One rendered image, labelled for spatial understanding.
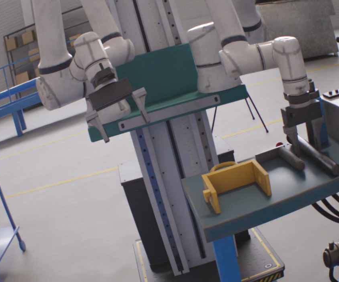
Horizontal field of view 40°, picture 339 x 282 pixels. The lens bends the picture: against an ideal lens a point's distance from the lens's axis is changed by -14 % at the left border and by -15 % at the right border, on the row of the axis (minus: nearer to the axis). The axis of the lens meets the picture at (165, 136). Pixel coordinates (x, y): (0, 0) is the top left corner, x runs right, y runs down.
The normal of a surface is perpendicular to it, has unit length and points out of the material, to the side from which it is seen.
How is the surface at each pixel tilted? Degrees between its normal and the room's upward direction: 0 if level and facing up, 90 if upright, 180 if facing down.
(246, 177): 90
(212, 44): 90
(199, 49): 90
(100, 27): 75
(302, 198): 90
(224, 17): 64
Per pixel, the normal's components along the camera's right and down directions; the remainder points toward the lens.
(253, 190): -0.25, -0.94
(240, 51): -0.10, -0.20
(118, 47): 0.36, -0.27
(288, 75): -0.61, 0.36
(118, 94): 0.11, -0.22
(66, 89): 0.54, 0.24
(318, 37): 0.02, 0.24
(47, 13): 0.28, 0.32
